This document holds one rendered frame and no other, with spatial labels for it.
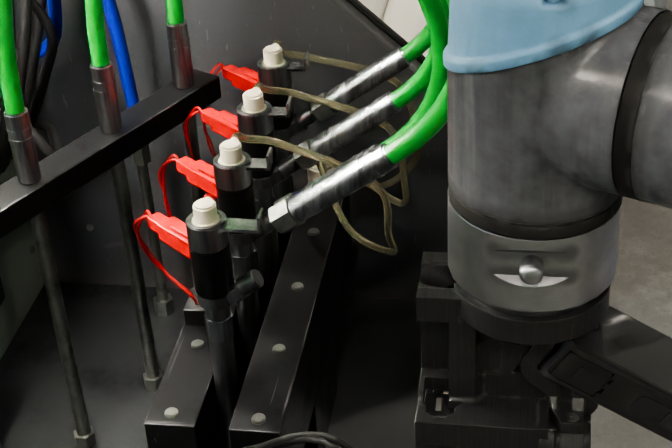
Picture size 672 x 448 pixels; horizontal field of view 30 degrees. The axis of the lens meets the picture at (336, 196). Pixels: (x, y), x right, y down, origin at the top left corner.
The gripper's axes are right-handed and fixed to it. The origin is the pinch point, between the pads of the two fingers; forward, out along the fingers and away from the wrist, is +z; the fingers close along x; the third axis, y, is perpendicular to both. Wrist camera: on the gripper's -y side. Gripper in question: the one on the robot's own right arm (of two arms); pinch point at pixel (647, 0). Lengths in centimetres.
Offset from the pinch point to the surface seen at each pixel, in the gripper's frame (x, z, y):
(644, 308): 129, 124, 16
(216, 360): -12.9, 22.8, -29.3
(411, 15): 54, 26, -22
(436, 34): -4.7, 0.6, -13.9
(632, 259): 146, 124, 15
